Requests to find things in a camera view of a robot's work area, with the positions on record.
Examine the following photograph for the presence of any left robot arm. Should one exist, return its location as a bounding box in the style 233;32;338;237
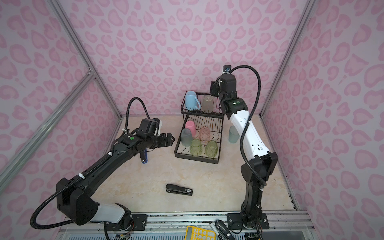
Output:
56;133;175;230

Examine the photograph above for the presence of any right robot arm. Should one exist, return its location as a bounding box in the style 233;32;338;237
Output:
210;73;279;229

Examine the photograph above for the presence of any white mug blue handle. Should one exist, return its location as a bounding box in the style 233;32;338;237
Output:
185;91;201;111

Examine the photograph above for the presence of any black stapler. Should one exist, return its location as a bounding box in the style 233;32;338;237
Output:
166;184;193;196

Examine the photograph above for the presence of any black tool front rail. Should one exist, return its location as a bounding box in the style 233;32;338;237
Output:
215;220;235;240

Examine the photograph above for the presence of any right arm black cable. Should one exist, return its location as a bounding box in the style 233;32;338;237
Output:
215;64;268;240

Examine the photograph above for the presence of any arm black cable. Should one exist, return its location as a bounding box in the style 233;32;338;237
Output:
29;96;151;230
215;64;268;240

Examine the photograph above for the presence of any teal textured cup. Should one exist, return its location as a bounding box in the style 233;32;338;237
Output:
228;126;240;144
181;128;193;147

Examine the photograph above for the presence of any blue black marker tool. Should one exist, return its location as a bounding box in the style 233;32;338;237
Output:
140;149;148;164

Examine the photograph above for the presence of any clear pink plastic cup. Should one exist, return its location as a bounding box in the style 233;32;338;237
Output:
199;127;211;142

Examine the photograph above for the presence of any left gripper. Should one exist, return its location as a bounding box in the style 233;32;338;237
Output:
146;131;176;149

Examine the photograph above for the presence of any black wire dish rack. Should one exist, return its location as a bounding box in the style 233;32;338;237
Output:
174;91;224;165

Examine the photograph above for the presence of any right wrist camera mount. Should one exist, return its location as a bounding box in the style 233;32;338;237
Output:
223;65;232;74

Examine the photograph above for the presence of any yellow calculator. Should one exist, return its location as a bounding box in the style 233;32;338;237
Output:
184;226;217;240

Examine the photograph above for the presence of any green cup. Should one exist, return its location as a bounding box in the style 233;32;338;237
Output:
190;139;203;157
202;95;214;114
205;141;218;158

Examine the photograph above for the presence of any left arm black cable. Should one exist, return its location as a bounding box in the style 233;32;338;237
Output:
29;96;151;230

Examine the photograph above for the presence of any opaque pink plastic cup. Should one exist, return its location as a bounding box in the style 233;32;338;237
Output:
185;120;197;138

